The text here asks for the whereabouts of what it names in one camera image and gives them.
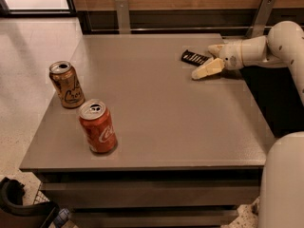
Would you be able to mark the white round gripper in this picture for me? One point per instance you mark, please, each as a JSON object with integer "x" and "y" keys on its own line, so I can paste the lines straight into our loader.
{"x": 231, "y": 55}

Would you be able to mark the black rxbar chocolate bar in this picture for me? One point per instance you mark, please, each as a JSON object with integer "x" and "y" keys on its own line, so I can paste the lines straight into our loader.
{"x": 193, "y": 58}

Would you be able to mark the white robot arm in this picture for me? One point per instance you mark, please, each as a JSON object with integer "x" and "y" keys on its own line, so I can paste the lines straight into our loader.
{"x": 274, "y": 66}

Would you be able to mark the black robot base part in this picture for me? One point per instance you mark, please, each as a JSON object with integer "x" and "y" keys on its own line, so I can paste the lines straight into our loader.
{"x": 14, "y": 214}

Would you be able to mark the red coke can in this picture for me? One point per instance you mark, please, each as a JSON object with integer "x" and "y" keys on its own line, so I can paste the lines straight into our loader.
{"x": 95, "y": 119}

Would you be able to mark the gold lacroix can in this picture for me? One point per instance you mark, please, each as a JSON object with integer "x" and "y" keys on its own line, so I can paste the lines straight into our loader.
{"x": 65, "y": 80}

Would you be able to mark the blue object on floor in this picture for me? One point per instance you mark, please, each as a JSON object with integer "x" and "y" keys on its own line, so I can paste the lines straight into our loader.
{"x": 62, "y": 218}

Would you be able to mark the right metal bracket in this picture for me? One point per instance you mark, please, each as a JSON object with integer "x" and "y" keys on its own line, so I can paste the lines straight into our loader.
{"x": 261, "y": 18}

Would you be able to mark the metal bracket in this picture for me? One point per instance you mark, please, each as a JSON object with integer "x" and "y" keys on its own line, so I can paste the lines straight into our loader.
{"x": 123, "y": 17}
{"x": 261, "y": 18}

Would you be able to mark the left metal bracket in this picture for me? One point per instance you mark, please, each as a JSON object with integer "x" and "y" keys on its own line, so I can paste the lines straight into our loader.
{"x": 123, "y": 17}

